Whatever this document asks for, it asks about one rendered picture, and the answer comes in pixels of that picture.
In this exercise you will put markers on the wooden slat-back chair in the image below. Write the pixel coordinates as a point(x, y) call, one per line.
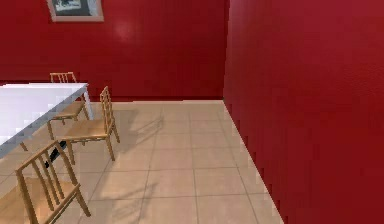
point(43, 190)
point(91, 128)
point(63, 77)

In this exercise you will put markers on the white dining table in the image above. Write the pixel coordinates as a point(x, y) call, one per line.
point(30, 103)

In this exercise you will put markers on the white framed wall picture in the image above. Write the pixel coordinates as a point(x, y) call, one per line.
point(76, 10)

